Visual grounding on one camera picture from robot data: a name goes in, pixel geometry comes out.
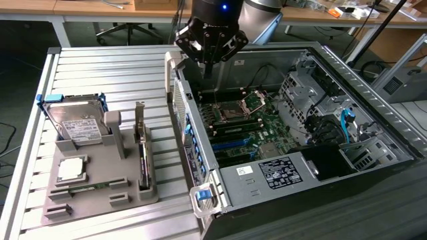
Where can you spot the black tripod pole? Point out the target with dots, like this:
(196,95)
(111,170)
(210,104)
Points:
(374,35)

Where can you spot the perforated metal disk bay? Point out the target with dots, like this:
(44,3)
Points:
(301,75)

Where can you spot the metal socket cover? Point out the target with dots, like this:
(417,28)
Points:
(255,101)

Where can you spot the wooden desk with white legs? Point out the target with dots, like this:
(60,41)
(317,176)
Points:
(20,7)

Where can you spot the black installed RAM stick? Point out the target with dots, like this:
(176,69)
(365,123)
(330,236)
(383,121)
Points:
(238,127)

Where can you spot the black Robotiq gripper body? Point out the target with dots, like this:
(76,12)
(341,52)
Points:
(216,15)

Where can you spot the open black PC case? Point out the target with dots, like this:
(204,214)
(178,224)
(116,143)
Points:
(383,190)

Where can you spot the black expansion slot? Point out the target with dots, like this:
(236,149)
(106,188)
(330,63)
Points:
(234,157)

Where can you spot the black white desk gadget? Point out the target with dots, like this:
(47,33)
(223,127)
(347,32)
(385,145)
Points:
(343,11)

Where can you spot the black graphics card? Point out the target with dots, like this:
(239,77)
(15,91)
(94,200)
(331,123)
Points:
(143,160)

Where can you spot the black office chair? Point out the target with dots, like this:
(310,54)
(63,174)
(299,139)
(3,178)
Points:
(128,30)

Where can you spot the brown cardboard box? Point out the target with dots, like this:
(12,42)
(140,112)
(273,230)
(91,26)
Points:
(156,5)

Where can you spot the wooden desk with side panel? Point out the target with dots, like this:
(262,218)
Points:
(397,42)

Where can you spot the grey power supply unit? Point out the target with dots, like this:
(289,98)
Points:
(247,190)

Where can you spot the silver metal drive bracket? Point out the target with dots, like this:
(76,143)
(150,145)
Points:
(367,155)

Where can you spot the grey metal cabinet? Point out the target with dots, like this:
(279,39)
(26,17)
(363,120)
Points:
(410,85)

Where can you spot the silver hard disk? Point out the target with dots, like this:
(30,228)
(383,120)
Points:
(76,117)

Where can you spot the green RAM stick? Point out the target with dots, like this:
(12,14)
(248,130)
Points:
(90,187)

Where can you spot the small white box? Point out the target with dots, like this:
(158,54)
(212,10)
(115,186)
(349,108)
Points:
(365,14)

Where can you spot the green motherboard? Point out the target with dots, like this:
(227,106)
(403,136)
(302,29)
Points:
(270,125)

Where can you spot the blue expansion slot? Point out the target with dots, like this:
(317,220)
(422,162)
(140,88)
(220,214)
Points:
(230,144)

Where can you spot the silver CPU chip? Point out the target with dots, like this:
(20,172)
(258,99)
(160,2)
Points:
(71,168)

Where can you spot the black monitor stand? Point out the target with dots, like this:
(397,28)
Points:
(381,7)

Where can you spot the grey parts rack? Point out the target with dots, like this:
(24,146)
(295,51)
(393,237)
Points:
(100,165)

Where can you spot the blue case latch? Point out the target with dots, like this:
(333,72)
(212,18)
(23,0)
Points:
(202,195)

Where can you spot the grey chipset heatsink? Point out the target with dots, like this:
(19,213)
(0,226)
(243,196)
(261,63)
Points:
(271,150)

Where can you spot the blue disk caddy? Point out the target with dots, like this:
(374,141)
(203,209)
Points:
(55,98)

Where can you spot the thin metal locking lever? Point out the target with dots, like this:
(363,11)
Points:
(215,96)

